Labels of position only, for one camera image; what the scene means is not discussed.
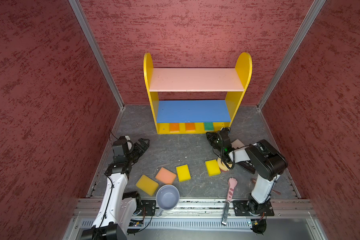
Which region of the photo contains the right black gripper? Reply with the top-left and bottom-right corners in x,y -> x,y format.
206,131 -> 224,153

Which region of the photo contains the pink handled knife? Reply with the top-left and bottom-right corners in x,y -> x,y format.
221,178 -> 238,226

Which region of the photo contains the yellow square sponge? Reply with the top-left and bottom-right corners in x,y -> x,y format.
205,160 -> 221,177
176,165 -> 191,183

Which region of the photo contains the large yellow sponge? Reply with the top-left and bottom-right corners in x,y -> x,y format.
136,175 -> 159,197

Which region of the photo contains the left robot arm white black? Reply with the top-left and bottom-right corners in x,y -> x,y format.
81,136 -> 150,240

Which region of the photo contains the smiley face yellow sponge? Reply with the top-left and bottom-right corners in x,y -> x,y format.
217,158 -> 230,172

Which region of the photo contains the yellow shelf unit pink blue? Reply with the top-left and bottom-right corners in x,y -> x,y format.
144,53 -> 253,135

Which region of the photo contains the black calculator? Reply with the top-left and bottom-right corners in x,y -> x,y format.
237,161 -> 256,174

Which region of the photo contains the yellow square sponge right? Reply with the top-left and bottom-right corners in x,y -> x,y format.
205,160 -> 221,177

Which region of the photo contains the salmon orange sponge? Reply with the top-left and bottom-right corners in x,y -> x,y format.
155,167 -> 177,185

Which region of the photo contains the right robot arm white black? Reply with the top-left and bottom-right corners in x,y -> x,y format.
206,128 -> 288,216

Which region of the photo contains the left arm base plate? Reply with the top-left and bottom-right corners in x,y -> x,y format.
133,200 -> 156,217

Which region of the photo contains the yellow square sponge middle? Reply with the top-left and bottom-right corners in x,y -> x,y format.
176,165 -> 191,183

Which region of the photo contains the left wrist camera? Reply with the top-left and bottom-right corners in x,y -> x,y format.
112,136 -> 133,157

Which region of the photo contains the grey blue mug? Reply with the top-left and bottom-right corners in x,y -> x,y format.
156,185 -> 180,217

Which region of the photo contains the orange sponge yellow base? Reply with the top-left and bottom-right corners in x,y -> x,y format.
185,123 -> 196,132
170,123 -> 180,133

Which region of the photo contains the green scrub sponge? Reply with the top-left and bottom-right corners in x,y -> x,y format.
204,123 -> 215,132

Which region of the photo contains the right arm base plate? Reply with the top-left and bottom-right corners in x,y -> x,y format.
232,200 -> 275,217

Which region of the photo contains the beige pink sponge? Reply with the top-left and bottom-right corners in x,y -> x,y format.
232,139 -> 245,149

